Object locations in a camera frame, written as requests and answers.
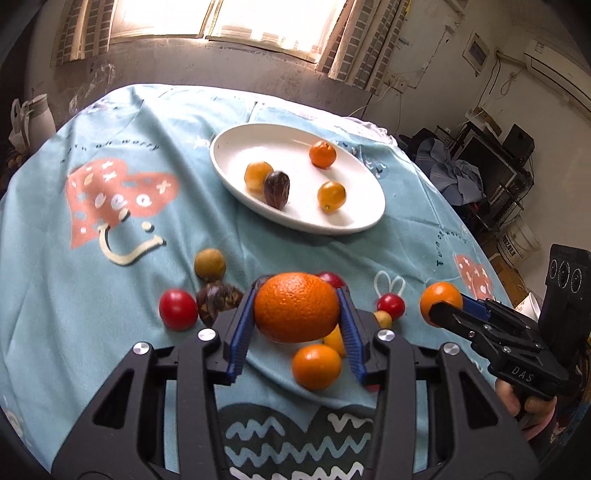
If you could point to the red cherry tomato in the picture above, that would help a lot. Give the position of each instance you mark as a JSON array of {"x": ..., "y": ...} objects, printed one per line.
[
  {"x": 391, "y": 305},
  {"x": 331, "y": 278},
  {"x": 178, "y": 309}
]

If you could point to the cardboard box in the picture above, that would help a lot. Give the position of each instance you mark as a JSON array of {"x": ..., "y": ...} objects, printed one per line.
[{"x": 508, "y": 274}]

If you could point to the white air conditioner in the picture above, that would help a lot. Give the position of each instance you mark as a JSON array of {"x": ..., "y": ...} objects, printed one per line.
[{"x": 558, "y": 71}]

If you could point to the white crumpled cloth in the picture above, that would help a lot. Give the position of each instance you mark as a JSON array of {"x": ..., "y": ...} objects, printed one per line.
[{"x": 369, "y": 127}]

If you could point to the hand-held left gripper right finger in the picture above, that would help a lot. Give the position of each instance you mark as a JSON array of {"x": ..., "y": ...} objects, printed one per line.
[{"x": 352, "y": 339}]

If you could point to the blue-grey clothing pile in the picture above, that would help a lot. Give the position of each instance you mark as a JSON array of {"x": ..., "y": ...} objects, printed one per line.
[{"x": 445, "y": 170}]

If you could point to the brick-pattern curtain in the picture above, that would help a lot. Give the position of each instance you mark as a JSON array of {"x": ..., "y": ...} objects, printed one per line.
[
  {"x": 83, "y": 27},
  {"x": 364, "y": 41}
]

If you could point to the blue printed tablecloth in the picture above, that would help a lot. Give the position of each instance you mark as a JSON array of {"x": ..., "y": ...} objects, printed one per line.
[{"x": 115, "y": 240}]

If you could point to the black monitor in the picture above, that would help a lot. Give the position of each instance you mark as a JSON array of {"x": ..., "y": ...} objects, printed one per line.
[{"x": 485, "y": 161}]

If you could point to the white plastic bag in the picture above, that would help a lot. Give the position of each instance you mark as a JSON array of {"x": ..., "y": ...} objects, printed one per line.
[{"x": 30, "y": 122}]

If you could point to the dark brown date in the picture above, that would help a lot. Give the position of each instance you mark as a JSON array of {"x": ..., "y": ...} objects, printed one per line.
[{"x": 276, "y": 190}]

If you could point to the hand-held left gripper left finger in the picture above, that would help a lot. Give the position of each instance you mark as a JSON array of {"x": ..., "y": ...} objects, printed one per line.
[{"x": 239, "y": 337}]

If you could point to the dark mottled passion fruit table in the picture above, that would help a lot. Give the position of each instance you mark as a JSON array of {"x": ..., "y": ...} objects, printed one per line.
[{"x": 218, "y": 299}]

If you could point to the small tan longan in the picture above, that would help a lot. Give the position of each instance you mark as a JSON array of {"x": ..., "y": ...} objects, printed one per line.
[{"x": 383, "y": 318}]

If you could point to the white wall electrical box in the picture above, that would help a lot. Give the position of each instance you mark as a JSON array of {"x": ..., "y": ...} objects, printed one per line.
[{"x": 478, "y": 50}]

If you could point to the black speaker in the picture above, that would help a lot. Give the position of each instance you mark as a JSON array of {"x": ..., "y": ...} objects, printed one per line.
[{"x": 518, "y": 141}]

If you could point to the person's right hand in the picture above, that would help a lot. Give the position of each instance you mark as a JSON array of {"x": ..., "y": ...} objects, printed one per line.
[{"x": 535, "y": 415}]

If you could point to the yellow-orange kumquat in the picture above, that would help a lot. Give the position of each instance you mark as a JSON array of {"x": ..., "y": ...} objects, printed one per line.
[
  {"x": 336, "y": 342},
  {"x": 331, "y": 196},
  {"x": 255, "y": 175}
]

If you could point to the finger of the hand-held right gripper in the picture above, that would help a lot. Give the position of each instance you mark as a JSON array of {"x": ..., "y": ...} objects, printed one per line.
[
  {"x": 475, "y": 305},
  {"x": 461, "y": 323}
]

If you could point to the white oval plate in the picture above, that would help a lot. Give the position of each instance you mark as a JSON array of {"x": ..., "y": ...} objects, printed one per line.
[{"x": 295, "y": 152}]

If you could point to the white plastic bucket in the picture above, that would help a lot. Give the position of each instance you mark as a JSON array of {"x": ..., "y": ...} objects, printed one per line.
[{"x": 519, "y": 240}]

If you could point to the large orange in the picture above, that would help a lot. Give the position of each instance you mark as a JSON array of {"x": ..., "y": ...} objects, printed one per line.
[{"x": 298, "y": 307}]

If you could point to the small mandarin orange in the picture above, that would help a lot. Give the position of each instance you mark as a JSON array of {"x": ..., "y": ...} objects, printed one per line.
[
  {"x": 322, "y": 154},
  {"x": 438, "y": 297},
  {"x": 316, "y": 368}
]

